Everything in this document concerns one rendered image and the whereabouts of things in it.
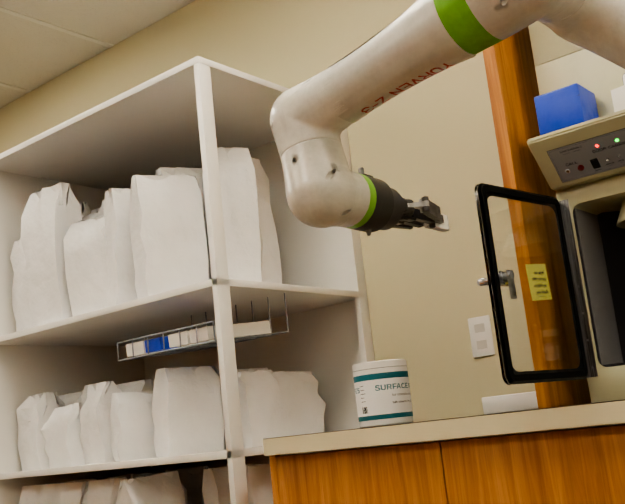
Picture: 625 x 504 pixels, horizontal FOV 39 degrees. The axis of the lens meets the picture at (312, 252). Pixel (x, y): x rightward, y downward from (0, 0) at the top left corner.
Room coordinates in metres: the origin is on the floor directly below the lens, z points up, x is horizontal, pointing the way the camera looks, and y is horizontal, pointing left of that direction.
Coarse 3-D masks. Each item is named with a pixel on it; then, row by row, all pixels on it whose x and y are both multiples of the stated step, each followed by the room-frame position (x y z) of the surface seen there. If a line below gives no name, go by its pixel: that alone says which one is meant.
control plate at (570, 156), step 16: (624, 128) 1.71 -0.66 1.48; (576, 144) 1.78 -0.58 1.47; (592, 144) 1.77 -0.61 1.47; (608, 144) 1.76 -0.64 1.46; (624, 144) 1.74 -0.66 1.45; (560, 160) 1.82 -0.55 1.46; (576, 160) 1.81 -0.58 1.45; (624, 160) 1.77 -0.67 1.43; (560, 176) 1.86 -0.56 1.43; (576, 176) 1.84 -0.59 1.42
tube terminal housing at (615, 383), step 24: (552, 72) 1.89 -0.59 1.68; (576, 72) 1.86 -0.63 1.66; (600, 72) 1.82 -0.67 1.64; (624, 72) 1.79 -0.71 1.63; (600, 96) 1.83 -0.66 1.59; (576, 192) 1.88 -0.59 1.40; (600, 192) 1.85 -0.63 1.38; (624, 192) 1.82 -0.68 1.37; (576, 240) 1.90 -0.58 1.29; (600, 384) 1.90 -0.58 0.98; (624, 384) 1.86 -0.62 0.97
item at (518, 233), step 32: (480, 224) 1.68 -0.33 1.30; (512, 224) 1.75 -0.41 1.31; (544, 224) 1.84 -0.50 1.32; (512, 256) 1.74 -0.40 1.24; (544, 256) 1.82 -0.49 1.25; (544, 288) 1.81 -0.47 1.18; (512, 320) 1.72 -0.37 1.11; (544, 320) 1.80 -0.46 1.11; (512, 352) 1.70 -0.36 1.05; (544, 352) 1.78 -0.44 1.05; (576, 352) 1.87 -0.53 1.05; (512, 384) 1.69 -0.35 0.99
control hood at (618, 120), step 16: (624, 112) 1.69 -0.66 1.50; (576, 128) 1.75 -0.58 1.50; (592, 128) 1.74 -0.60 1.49; (608, 128) 1.73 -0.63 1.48; (528, 144) 1.82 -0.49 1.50; (544, 144) 1.81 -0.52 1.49; (560, 144) 1.80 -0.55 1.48; (544, 160) 1.84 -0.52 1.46; (544, 176) 1.87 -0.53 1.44; (592, 176) 1.83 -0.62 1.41; (608, 176) 1.83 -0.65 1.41
